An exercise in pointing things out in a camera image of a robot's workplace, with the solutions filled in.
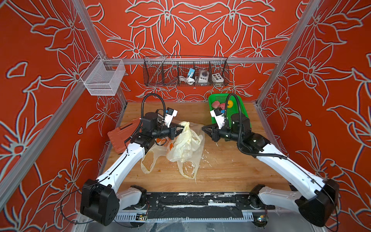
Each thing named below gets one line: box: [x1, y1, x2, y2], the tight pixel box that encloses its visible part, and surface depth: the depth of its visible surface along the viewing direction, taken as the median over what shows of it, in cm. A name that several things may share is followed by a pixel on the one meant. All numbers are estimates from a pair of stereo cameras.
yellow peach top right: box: [227, 100, 234, 109], surface depth 116 cm
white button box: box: [211, 72, 225, 84], surface depth 97 cm
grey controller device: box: [198, 69, 210, 86], surface depth 92 cm
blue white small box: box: [187, 67, 196, 78], surface depth 85 cm
